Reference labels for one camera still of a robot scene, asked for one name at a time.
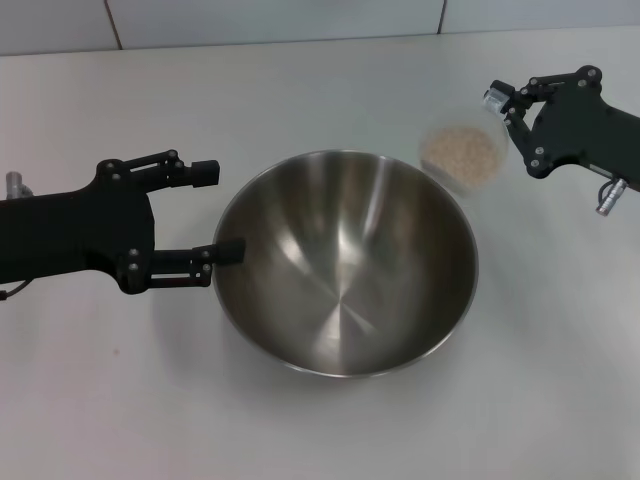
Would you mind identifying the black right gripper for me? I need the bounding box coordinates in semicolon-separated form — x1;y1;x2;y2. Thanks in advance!
482;64;640;194

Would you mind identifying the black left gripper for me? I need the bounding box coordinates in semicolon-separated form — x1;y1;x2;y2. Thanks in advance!
0;148;247;296

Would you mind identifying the stainless steel mixing bowl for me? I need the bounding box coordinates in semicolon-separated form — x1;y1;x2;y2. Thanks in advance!
212;148;480;379

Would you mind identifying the right gripper cable with plug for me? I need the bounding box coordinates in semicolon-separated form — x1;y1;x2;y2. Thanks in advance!
593;177;629;217

